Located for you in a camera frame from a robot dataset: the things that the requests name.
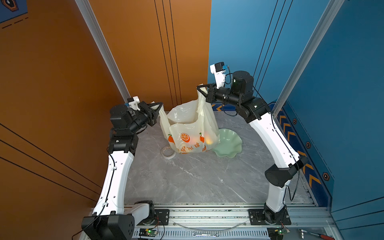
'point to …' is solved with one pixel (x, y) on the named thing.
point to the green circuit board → (147, 232)
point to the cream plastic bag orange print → (189, 126)
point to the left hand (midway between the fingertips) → (164, 101)
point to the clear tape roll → (168, 157)
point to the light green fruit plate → (229, 143)
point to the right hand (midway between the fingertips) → (197, 87)
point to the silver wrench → (198, 235)
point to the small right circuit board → (276, 233)
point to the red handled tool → (322, 236)
